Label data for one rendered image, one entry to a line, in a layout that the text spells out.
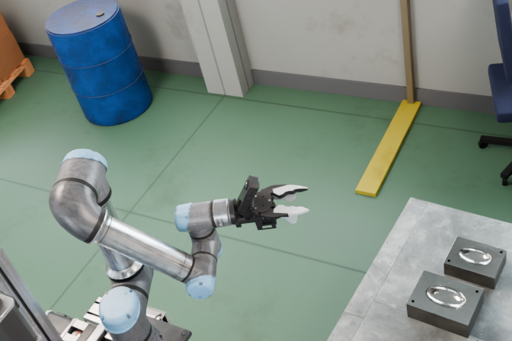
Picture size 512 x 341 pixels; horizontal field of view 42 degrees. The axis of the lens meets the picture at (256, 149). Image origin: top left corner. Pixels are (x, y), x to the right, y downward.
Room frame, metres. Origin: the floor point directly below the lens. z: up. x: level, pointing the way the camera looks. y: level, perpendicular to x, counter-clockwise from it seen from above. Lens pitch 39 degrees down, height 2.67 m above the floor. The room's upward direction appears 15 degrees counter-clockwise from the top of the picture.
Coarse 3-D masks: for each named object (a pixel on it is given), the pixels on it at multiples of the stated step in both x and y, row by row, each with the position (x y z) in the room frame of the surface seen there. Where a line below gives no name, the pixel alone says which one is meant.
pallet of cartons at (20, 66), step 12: (0, 12) 5.14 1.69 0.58; (0, 24) 5.09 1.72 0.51; (0, 36) 5.04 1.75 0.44; (12, 36) 5.15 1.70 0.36; (0, 48) 4.98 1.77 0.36; (12, 48) 5.09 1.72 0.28; (0, 60) 4.92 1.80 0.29; (12, 60) 5.03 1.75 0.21; (24, 60) 5.13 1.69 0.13; (0, 72) 4.86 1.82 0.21; (12, 72) 4.97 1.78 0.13; (24, 72) 5.09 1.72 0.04; (0, 84) 4.81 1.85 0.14; (0, 96) 4.83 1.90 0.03
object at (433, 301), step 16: (432, 272) 1.37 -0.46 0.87; (416, 288) 1.33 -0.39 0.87; (432, 288) 1.32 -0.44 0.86; (448, 288) 1.30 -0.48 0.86; (464, 288) 1.28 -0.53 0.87; (480, 288) 1.26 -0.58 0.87; (416, 304) 1.27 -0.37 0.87; (432, 304) 1.25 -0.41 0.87; (448, 304) 1.25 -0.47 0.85; (464, 304) 1.23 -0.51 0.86; (480, 304) 1.23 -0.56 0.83; (432, 320) 1.22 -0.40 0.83; (448, 320) 1.19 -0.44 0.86; (464, 320) 1.17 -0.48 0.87; (464, 336) 1.16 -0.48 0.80
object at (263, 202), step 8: (264, 192) 1.31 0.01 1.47; (232, 200) 1.31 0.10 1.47; (256, 200) 1.29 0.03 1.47; (264, 200) 1.29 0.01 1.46; (272, 200) 1.29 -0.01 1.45; (232, 208) 1.29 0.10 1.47; (248, 208) 1.28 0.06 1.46; (256, 208) 1.27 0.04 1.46; (264, 208) 1.26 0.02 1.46; (272, 208) 1.27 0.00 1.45; (232, 216) 1.28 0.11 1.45; (240, 216) 1.30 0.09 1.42; (248, 216) 1.29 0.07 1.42; (256, 216) 1.26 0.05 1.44; (232, 224) 1.28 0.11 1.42; (240, 224) 1.29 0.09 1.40; (256, 224) 1.27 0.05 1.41; (264, 224) 1.26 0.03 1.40; (272, 224) 1.26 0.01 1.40
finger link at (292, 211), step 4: (276, 208) 1.26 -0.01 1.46; (280, 208) 1.25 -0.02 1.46; (284, 208) 1.25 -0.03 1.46; (288, 208) 1.24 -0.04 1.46; (292, 208) 1.24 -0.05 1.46; (296, 208) 1.24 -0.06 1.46; (300, 208) 1.23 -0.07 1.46; (304, 208) 1.23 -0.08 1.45; (280, 212) 1.24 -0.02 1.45; (284, 212) 1.23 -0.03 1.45; (288, 212) 1.23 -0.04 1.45; (292, 212) 1.23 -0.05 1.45; (296, 212) 1.23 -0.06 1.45; (300, 212) 1.23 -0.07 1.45; (304, 212) 1.23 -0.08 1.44; (292, 216) 1.23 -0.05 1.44; (296, 216) 1.23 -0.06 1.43; (288, 220) 1.25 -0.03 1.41; (292, 220) 1.24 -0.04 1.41; (296, 220) 1.24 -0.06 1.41
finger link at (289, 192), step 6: (282, 186) 1.32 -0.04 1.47; (288, 186) 1.31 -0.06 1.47; (294, 186) 1.31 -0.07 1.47; (300, 186) 1.30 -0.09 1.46; (276, 192) 1.31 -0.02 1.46; (282, 192) 1.30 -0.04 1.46; (288, 192) 1.30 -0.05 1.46; (294, 192) 1.30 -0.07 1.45; (300, 192) 1.30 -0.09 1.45; (276, 198) 1.31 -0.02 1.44; (282, 198) 1.31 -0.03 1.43; (288, 198) 1.31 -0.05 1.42; (294, 198) 1.32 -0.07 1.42
